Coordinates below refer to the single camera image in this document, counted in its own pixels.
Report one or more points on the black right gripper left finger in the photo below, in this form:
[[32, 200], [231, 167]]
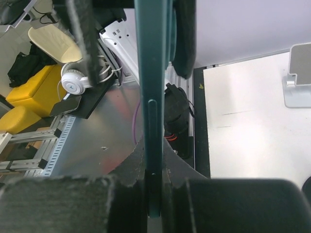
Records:
[[113, 203]]

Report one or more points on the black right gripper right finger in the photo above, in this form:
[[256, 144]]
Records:
[[192, 203]]

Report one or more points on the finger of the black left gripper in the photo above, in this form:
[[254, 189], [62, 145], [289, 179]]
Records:
[[77, 17], [185, 53]]

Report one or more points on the green phone black screen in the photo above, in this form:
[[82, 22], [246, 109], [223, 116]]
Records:
[[153, 97]]

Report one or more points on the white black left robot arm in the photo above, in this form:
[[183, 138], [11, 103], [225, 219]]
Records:
[[115, 24]]

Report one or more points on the black phone on tray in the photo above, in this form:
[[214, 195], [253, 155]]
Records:
[[66, 106]]

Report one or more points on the black phone stand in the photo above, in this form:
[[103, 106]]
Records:
[[306, 187]]

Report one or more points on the white phone face down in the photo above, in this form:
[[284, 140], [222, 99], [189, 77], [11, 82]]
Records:
[[297, 83]]

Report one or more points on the beige chair seat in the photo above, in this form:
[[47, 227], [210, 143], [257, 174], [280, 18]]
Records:
[[55, 43]]

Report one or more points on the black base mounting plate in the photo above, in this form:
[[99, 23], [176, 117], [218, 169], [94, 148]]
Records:
[[199, 123]]

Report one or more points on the white headphones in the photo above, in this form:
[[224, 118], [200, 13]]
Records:
[[75, 82]]

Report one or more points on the black garment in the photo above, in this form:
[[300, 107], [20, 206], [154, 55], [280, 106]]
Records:
[[26, 66]]

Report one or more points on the black tray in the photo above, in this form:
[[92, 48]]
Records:
[[91, 98]]

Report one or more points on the yellow cushioned seat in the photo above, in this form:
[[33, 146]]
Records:
[[33, 100]]

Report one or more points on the white left cable duct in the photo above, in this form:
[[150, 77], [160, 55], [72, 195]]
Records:
[[47, 172]]

